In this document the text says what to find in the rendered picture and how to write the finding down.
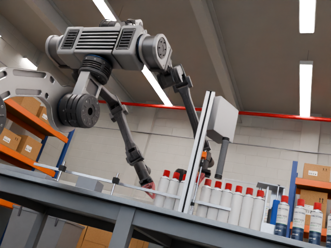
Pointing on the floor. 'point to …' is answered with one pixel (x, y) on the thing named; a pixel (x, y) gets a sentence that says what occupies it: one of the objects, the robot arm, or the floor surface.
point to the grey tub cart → (18, 229)
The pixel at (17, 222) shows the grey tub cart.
